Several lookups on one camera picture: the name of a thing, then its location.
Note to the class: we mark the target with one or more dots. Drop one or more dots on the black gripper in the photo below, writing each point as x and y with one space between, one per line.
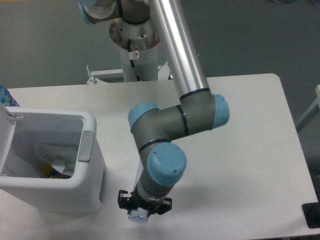
134 201

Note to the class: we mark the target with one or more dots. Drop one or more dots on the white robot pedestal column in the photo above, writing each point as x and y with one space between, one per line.
138 57

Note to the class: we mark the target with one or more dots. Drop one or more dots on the blue and yellow snack packet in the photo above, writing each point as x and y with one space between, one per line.
51 173

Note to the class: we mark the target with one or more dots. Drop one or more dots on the blue patterned bottle at edge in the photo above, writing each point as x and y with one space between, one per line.
6 98

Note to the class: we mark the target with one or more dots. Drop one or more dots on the crushed clear plastic bottle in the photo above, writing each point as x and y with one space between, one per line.
138 215

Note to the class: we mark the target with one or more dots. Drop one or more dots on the white left frame bracket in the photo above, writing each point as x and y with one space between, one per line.
104 76

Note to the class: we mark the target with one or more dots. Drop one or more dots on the black clamp at table edge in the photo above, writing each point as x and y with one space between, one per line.
312 214

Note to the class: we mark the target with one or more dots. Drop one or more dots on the white frame bracket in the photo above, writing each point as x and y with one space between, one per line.
164 72
104 76

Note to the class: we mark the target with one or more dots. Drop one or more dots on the white plastic trash can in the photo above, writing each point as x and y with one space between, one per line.
20 169

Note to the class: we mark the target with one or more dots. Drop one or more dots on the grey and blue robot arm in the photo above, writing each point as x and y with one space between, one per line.
156 128

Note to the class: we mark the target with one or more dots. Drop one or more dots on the white right frame bracket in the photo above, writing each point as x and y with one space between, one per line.
164 72

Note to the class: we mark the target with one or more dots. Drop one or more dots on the white frame at right edge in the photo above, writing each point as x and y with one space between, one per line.
310 112

